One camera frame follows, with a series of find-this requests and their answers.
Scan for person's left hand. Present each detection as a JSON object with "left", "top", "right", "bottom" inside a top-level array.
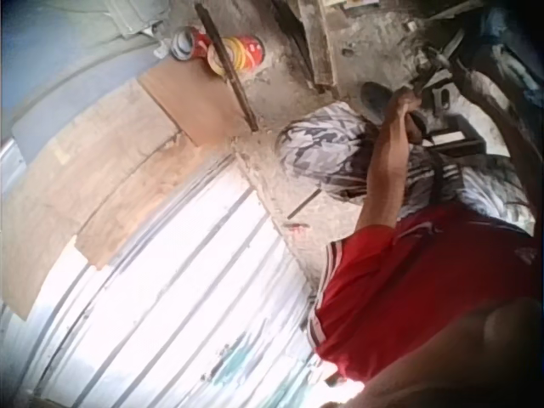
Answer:
[{"left": 383, "top": 86, "right": 426, "bottom": 128}]

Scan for grey metal tool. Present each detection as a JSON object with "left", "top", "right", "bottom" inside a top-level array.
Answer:
[{"left": 411, "top": 45, "right": 454, "bottom": 98}]

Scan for small dark wooden box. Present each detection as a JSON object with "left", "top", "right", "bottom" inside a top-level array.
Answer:
[{"left": 424, "top": 113, "right": 488, "bottom": 159}]

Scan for person's legs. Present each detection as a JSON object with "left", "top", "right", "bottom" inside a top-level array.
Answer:
[{"left": 274, "top": 80, "right": 537, "bottom": 235}]

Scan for weathered wooden plank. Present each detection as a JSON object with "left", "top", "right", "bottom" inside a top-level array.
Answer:
[{"left": 297, "top": 0, "right": 339, "bottom": 88}]

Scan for thin dark metal rod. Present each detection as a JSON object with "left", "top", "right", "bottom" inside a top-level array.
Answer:
[{"left": 287, "top": 188, "right": 323, "bottom": 221}]

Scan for red can with yellow tape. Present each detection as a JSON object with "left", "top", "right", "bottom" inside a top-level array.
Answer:
[{"left": 207, "top": 35, "right": 265, "bottom": 77}]

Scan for dark metal bar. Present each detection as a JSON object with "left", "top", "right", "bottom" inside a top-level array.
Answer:
[{"left": 194, "top": 3, "right": 260, "bottom": 133}]

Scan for small brown plywood board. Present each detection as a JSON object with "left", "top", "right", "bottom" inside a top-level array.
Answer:
[{"left": 137, "top": 54, "right": 257, "bottom": 149}]

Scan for red can with blue tape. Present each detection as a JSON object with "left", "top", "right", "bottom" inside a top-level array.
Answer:
[{"left": 168, "top": 25, "right": 213, "bottom": 63}]

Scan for cracked plywood board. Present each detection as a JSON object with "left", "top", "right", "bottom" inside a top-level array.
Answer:
[{"left": 74, "top": 138, "right": 240, "bottom": 272}]

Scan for white corrugated metal sheet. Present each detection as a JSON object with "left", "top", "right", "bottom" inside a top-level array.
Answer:
[{"left": 0, "top": 139, "right": 367, "bottom": 408}]

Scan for large pale plywood board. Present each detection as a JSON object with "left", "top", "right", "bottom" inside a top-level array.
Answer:
[{"left": 0, "top": 79, "right": 184, "bottom": 320}]

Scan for grey metal bracket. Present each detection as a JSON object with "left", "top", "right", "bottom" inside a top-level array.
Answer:
[{"left": 428, "top": 81, "right": 455, "bottom": 121}]

